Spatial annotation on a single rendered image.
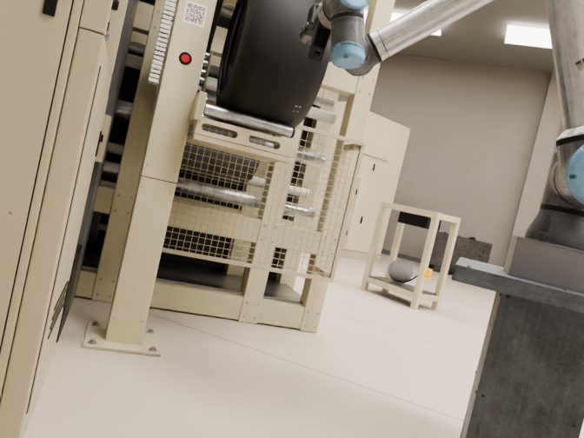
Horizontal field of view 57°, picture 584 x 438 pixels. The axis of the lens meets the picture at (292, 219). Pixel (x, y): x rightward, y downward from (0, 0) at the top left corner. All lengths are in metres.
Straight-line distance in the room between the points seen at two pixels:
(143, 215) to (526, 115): 8.68
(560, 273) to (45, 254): 1.20
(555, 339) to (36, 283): 1.21
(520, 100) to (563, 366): 8.80
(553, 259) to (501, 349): 0.26
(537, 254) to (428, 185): 8.46
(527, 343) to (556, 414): 0.18
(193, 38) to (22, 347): 1.23
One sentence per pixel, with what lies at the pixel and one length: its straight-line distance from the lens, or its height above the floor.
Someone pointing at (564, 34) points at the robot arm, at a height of 1.18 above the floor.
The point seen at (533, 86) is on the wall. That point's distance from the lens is 10.22.
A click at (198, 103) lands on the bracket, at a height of 0.90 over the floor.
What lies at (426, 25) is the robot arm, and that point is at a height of 1.21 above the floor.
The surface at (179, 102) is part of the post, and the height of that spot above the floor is 0.91.
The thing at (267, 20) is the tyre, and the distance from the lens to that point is 1.88.
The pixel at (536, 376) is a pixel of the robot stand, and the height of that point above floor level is 0.37.
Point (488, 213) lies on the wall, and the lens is 9.86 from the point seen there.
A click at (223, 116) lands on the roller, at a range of 1.93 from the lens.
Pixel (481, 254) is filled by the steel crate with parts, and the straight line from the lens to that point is 8.85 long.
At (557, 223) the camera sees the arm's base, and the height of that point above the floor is 0.76.
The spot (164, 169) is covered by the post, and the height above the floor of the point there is 0.66.
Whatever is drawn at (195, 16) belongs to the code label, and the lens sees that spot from 2.05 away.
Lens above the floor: 0.67
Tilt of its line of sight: 3 degrees down
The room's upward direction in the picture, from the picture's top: 13 degrees clockwise
